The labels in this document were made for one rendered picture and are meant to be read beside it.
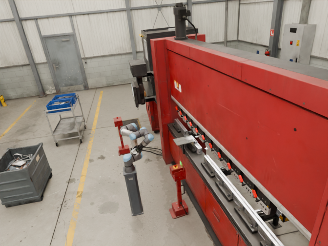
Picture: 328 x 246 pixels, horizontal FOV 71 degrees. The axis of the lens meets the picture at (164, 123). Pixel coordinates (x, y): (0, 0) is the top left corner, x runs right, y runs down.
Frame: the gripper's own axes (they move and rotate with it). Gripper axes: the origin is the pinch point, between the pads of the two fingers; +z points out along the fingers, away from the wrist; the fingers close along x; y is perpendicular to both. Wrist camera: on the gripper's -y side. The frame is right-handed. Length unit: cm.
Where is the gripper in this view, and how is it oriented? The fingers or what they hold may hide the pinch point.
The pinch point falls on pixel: (133, 153)
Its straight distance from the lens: 279.8
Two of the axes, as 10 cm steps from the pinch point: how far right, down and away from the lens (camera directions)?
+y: -1.4, 3.9, -9.1
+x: 7.4, 6.5, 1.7
